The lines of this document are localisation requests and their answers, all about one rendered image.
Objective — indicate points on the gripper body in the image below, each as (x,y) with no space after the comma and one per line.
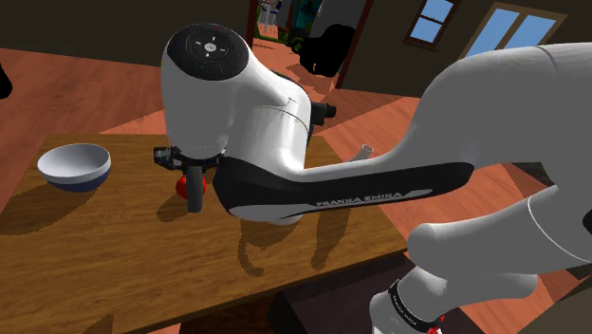
(201,163)

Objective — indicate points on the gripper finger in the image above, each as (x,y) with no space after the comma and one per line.
(195,194)

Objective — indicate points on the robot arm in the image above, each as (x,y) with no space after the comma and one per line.
(499,115)

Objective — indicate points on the red tomato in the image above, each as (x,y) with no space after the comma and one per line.
(181,186)

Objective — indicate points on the wooden table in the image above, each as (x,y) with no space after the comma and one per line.
(115,259)

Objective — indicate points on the white bowl with blue outside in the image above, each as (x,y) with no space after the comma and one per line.
(73,162)

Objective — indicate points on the grey tube-shaped thing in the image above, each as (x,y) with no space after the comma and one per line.
(365,151)

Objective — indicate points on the black bulky object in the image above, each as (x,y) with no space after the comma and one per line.
(329,51)

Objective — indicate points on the small brown-framed window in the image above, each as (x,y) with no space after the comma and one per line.
(432,21)

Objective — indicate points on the large tan-framed window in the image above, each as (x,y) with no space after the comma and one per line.
(513,30)

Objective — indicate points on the open doorway with brown frame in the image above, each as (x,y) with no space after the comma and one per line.
(277,21)

